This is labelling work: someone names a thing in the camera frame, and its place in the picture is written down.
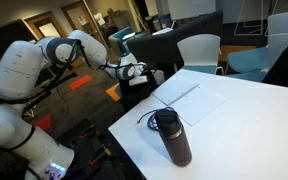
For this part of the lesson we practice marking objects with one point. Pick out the small white chair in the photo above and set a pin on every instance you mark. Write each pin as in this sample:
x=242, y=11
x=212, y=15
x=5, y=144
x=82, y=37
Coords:
x=159, y=76

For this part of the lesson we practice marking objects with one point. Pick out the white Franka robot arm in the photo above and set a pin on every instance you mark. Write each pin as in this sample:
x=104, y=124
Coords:
x=14, y=80

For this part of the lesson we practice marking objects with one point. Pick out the brown metal bottle black lid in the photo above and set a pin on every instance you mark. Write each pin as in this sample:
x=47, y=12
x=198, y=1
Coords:
x=175, y=140

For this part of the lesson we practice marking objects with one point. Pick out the wooden door with window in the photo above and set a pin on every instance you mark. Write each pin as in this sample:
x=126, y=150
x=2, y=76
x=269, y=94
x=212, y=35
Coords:
x=84, y=16

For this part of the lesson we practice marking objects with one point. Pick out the dark grey sofa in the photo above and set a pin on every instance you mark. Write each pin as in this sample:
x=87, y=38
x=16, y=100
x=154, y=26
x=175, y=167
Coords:
x=170, y=43

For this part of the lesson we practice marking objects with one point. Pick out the large white paper sheet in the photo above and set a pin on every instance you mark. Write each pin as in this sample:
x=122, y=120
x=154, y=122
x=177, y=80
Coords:
x=200, y=105

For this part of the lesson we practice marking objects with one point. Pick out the black tripod stand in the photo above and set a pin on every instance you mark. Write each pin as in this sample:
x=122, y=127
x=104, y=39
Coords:
x=55, y=81

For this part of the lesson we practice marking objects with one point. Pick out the teal armchair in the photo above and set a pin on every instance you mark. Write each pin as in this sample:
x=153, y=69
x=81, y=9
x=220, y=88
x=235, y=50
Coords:
x=117, y=40

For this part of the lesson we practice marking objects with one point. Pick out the white chair teal seat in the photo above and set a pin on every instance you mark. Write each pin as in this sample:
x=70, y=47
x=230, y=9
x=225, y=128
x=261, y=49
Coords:
x=250, y=58

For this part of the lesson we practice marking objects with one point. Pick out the small white paper sheet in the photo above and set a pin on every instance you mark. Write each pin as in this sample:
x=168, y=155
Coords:
x=174, y=90

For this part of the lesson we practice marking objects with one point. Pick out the white whiteboard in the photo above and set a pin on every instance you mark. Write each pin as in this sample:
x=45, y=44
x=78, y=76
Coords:
x=190, y=8

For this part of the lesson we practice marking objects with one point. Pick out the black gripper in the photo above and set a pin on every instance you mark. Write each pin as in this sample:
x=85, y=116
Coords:
x=149, y=75

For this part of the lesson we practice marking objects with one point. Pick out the white plastic chair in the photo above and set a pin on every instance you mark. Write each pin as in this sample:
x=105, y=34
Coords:
x=199, y=50

